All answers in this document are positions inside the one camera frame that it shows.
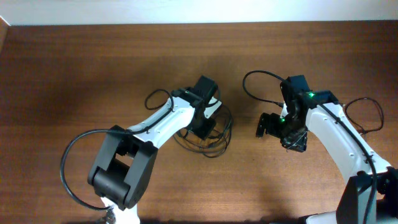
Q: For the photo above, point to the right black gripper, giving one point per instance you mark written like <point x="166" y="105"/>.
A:
<point x="296" y="143"/>

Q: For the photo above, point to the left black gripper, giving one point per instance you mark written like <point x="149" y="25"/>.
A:
<point x="205" y="130"/>

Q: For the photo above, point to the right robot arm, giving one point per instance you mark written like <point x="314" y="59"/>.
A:
<point x="370" y="194"/>

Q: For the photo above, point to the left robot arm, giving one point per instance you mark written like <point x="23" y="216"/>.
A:
<point x="122" y="168"/>

